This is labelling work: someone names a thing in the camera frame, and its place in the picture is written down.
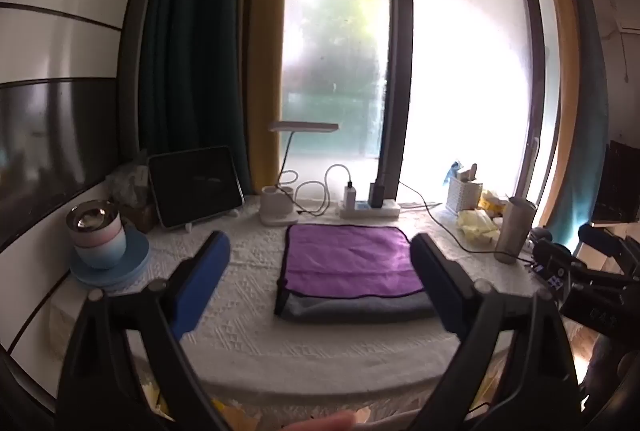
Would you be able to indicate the white charger plug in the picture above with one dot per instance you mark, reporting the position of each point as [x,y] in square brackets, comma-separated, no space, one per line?
[349,195]

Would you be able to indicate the black tablet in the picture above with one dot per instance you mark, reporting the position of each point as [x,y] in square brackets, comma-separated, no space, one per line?
[195,186]

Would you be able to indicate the white tablet stand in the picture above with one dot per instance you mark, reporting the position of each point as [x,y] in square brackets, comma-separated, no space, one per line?
[188,227]

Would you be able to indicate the brown box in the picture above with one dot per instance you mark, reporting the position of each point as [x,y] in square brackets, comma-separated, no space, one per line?
[141,217]

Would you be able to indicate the light blue plate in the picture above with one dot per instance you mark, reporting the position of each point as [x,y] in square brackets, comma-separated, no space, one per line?
[132,256]

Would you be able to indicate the person's left hand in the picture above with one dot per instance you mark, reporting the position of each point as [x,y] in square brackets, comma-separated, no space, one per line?
[320,423]

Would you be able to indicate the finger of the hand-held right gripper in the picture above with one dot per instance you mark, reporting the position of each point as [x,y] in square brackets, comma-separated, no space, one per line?
[555,256]
[607,241]

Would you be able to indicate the pink and blue cup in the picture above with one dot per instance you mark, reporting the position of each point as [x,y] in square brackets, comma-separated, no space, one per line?
[97,238]

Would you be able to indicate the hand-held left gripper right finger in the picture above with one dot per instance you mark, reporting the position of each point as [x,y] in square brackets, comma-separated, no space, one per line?
[440,283]

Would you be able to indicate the grey towel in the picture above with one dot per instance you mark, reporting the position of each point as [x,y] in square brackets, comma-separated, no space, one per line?
[350,308]

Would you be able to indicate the black screen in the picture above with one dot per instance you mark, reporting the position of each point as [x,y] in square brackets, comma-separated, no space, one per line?
[617,183]

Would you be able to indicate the dark green curtain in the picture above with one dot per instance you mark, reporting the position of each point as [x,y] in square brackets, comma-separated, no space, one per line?
[195,36]

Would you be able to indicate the black power adapter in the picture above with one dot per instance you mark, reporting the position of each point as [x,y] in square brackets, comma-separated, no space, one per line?
[376,195]

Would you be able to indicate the blue item in basket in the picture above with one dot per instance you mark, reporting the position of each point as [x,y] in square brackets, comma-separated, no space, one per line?
[452,172]

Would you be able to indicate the dark window frame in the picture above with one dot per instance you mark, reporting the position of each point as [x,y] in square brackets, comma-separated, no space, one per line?
[395,36]

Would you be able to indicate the purple towel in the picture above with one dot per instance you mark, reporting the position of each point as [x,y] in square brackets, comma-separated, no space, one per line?
[350,261]

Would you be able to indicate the white desk lamp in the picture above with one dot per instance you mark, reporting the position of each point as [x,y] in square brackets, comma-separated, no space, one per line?
[280,206]

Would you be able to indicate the white air conditioner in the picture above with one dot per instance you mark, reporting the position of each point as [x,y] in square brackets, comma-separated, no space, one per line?
[631,22]

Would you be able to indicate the steel tumbler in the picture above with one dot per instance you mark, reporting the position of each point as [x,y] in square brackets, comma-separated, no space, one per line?
[512,231]

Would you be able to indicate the white power strip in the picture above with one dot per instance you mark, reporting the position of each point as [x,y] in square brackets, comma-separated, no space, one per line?
[370,211]

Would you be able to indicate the teal curtain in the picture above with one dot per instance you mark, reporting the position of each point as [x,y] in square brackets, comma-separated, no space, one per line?
[585,111]

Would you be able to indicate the mustard yellow curtain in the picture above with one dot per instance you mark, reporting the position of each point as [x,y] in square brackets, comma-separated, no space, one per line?
[265,61]
[562,61]

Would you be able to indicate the white textured tablecloth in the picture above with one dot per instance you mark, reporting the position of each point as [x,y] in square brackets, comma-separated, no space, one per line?
[250,341]

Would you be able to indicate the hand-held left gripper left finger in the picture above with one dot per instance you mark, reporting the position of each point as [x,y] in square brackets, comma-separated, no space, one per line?
[200,283]

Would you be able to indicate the clear plastic packet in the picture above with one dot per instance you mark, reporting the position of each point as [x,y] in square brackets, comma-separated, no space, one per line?
[127,183]

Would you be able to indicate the yellow box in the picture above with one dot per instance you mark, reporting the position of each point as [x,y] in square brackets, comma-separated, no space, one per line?
[492,205]

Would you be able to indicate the white slotted basket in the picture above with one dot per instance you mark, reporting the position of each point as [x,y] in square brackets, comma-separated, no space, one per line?
[464,197]

